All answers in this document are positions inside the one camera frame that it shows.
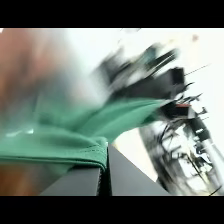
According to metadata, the green garment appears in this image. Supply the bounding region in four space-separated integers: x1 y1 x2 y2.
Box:
0 98 167 172

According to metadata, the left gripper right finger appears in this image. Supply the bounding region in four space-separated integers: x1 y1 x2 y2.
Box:
107 144 172 197

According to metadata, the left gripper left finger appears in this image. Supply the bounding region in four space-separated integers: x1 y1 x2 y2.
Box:
39 166 102 197

